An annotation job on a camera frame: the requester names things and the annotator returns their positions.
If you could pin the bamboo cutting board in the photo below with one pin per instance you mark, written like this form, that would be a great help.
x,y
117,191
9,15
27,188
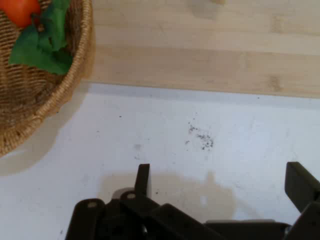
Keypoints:
x,y
200,50

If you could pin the orange fruit with green leaves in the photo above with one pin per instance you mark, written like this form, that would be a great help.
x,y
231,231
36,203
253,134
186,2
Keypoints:
x,y
50,50

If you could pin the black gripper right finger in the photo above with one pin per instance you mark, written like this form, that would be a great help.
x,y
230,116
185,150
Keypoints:
x,y
305,195

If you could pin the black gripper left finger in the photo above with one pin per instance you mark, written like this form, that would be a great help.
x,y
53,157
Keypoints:
x,y
117,220

